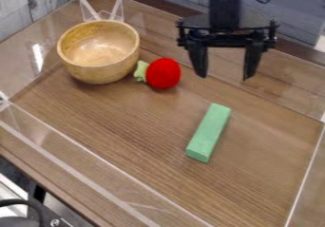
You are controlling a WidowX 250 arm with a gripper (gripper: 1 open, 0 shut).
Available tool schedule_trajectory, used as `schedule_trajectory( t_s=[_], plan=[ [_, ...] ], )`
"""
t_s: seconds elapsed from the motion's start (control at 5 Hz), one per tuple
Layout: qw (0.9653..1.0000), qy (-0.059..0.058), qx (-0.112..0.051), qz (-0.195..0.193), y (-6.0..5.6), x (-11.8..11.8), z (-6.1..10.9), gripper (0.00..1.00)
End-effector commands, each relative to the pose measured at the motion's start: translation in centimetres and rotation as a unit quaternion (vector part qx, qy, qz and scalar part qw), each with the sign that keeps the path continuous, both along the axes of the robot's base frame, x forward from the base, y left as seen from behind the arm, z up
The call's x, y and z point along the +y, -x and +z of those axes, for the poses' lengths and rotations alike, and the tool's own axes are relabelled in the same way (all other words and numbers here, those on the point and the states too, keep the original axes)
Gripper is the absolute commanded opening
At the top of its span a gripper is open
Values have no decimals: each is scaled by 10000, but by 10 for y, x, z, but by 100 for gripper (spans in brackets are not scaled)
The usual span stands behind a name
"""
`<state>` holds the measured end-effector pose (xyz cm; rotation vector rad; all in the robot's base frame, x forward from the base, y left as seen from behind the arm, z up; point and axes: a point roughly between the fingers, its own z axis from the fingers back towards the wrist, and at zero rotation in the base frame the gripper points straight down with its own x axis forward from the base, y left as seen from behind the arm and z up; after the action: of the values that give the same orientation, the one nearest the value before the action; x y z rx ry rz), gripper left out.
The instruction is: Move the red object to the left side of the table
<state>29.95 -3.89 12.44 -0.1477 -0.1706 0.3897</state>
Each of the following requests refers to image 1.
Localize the black cable loop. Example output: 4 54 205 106
0 199 43 227

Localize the light wooden bowl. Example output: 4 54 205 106
56 20 139 85

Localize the clear acrylic tray wall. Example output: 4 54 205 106
0 3 325 227

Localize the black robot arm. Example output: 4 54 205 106
177 0 280 80

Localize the black metal table frame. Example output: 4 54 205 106
28 182 91 227

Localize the green rectangular foam block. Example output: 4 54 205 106
186 104 232 162

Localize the clear acrylic corner bracket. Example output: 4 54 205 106
79 0 125 22

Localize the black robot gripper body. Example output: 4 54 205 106
177 0 280 51

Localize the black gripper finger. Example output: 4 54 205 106
242 40 264 80
187 40 209 78

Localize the red plush strawberry toy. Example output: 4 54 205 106
134 58 182 89

